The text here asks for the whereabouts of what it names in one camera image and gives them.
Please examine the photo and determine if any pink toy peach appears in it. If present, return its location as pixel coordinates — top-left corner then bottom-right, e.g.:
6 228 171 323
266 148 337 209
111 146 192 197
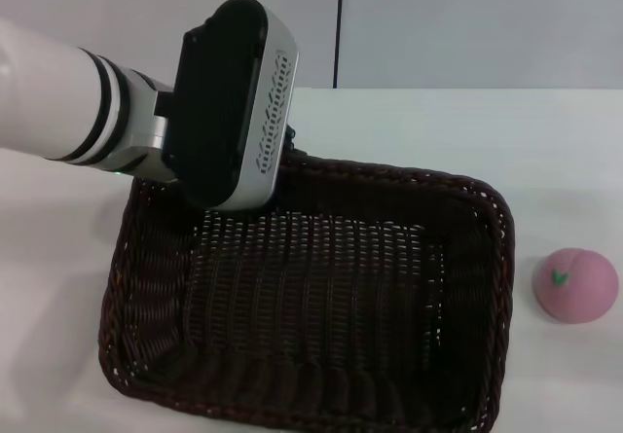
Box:
531 247 620 325

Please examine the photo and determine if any black silver wrist camera box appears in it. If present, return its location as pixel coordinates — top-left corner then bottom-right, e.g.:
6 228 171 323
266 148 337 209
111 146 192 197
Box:
162 0 299 212

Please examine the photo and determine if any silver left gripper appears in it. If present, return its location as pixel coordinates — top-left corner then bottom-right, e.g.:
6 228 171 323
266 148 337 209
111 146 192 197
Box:
99 66 300 181

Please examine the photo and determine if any dark woven rectangular basket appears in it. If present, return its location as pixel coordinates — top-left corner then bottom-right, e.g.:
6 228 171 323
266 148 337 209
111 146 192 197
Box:
97 148 516 433

